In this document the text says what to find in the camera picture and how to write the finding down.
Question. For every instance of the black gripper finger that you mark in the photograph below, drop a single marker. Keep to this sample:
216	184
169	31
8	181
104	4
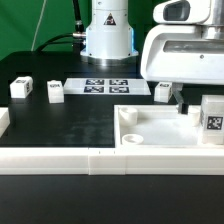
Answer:
182	106

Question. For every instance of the white square tabletop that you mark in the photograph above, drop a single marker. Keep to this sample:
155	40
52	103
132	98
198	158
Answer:
159	126

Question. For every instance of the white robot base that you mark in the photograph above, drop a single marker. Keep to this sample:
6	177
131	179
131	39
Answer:
109	37

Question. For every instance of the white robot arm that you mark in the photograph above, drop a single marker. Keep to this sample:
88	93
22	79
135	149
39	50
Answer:
186	45

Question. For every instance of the white U-shaped fence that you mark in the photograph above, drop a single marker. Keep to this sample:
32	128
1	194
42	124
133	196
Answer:
112	161

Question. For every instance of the white marker sheet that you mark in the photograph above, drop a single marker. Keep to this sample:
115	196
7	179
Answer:
99	86

